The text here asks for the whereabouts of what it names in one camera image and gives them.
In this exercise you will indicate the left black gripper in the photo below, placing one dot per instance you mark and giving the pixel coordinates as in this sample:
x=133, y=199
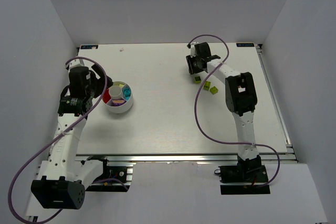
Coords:
x=99, y=82

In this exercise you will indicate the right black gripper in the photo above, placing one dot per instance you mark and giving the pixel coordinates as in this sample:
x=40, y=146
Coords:
x=191, y=64

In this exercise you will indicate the green printed lego cube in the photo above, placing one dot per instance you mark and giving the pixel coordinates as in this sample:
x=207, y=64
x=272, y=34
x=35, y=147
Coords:
x=197, y=79

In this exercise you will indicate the red lego brick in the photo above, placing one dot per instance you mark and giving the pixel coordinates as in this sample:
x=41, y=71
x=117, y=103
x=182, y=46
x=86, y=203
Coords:
x=106, y=97

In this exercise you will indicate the teal square lego brick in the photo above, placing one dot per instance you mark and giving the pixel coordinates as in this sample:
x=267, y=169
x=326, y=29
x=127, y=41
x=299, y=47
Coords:
x=127, y=93

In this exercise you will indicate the green lego two stud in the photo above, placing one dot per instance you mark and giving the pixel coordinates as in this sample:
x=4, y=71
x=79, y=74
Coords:
x=207, y=85

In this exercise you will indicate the purple butterfly lego piece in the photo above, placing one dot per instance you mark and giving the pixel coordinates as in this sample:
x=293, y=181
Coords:
x=118, y=102

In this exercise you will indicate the lime lego brick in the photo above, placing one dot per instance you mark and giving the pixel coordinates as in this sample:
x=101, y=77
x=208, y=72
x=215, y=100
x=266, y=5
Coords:
x=213, y=90

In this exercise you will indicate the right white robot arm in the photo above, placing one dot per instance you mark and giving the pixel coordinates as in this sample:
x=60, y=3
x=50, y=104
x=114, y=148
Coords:
x=240, y=95

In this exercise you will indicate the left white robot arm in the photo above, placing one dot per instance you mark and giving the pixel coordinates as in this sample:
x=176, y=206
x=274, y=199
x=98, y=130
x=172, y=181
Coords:
x=60, y=187

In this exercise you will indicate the white divided round container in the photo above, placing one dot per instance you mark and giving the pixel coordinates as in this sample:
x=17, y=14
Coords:
x=117, y=93

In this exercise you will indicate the left blue corner label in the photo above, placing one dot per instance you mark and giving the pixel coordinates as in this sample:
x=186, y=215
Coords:
x=88, y=47

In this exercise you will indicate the blue corner label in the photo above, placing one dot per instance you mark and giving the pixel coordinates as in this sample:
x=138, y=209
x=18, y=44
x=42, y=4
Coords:
x=245, y=44
x=88, y=47

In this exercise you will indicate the right blue corner label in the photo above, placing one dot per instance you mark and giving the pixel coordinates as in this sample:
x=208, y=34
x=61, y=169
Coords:
x=245, y=44

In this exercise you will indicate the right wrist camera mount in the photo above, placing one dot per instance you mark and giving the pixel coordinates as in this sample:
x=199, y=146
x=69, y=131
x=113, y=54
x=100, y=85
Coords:
x=191, y=47

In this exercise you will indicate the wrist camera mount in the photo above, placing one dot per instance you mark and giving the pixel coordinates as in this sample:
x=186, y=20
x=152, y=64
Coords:
x=191, y=47
x=74, y=63

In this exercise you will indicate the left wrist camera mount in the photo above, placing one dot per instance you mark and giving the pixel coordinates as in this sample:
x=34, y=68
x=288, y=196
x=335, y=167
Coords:
x=74, y=63

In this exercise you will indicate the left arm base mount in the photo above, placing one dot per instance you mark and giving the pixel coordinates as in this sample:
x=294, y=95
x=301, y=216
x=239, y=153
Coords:
x=115, y=177

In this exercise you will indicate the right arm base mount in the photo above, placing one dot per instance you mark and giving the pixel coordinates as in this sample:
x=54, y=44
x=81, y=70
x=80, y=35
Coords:
x=247, y=177

